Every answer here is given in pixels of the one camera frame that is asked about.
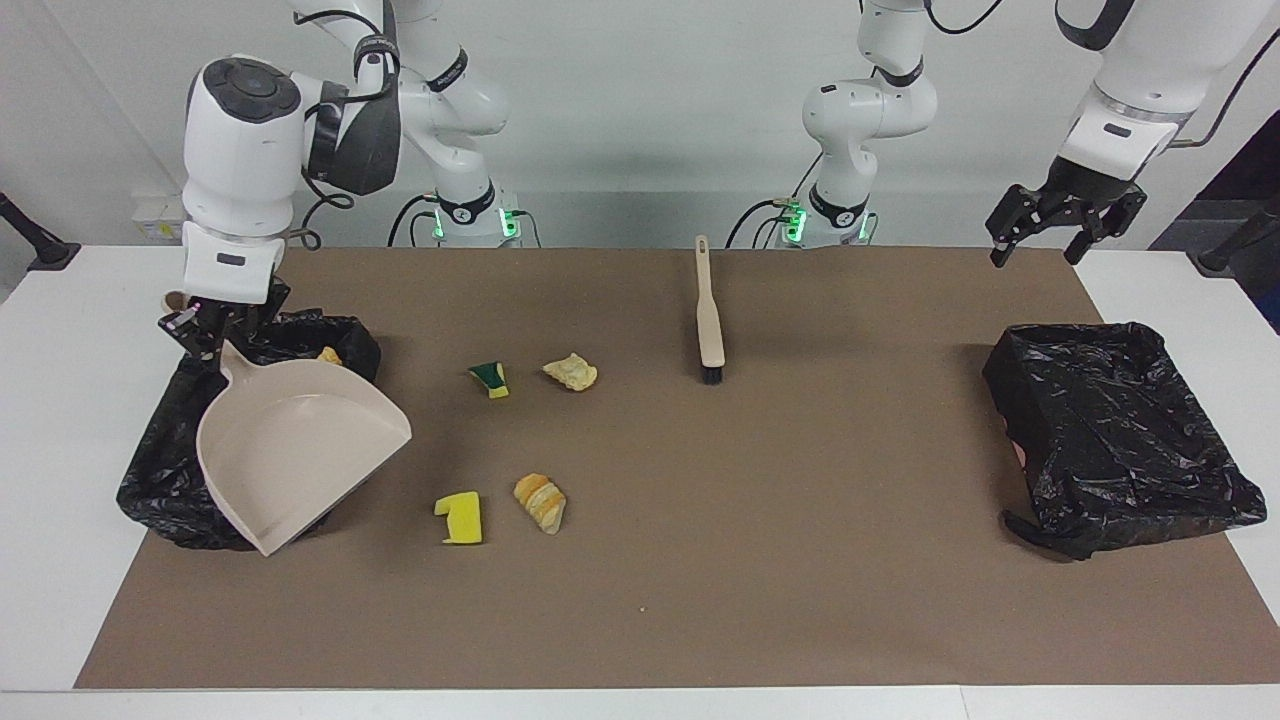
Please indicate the small striped bread roll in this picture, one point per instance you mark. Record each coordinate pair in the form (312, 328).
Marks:
(330, 355)

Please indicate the black bag lined bin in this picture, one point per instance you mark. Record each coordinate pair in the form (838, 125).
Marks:
(1110, 430)
(160, 480)

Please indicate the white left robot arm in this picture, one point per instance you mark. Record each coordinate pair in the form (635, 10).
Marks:
(870, 110)

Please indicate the pale crumpled bread piece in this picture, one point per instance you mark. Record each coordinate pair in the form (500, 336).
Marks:
(572, 372)

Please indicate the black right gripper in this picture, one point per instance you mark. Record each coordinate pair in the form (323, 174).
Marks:
(232, 315)

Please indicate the striped croissant bread piece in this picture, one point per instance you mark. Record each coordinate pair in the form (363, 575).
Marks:
(541, 503)

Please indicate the beige plastic dustpan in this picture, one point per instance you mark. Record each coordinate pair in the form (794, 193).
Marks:
(290, 450)

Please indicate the white wall socket boxes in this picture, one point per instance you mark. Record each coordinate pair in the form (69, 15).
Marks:
(160, 225)

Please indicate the dark furniture panel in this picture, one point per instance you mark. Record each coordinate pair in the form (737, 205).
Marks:
(1255, 175)

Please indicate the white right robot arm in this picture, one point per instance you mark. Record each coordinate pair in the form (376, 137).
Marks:
(240, 150)

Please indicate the brown table mat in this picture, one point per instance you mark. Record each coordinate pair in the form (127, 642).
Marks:
(640, 620)

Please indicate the green yellow sponge wedge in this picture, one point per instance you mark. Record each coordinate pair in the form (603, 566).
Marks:
(490, 380)

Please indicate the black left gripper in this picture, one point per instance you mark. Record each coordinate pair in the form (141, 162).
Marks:
(1090, 190)

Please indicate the notched yellow sponge piece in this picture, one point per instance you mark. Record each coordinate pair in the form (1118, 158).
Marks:
(462, 520)

